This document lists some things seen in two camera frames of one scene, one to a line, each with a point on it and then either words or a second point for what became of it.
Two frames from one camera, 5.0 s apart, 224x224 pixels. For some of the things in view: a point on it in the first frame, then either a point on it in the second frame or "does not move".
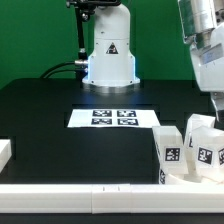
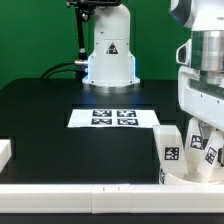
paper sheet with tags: [113, 118] does not move
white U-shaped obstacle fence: [98, 199] does not move
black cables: [46, 73] does not move
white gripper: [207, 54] -> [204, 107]
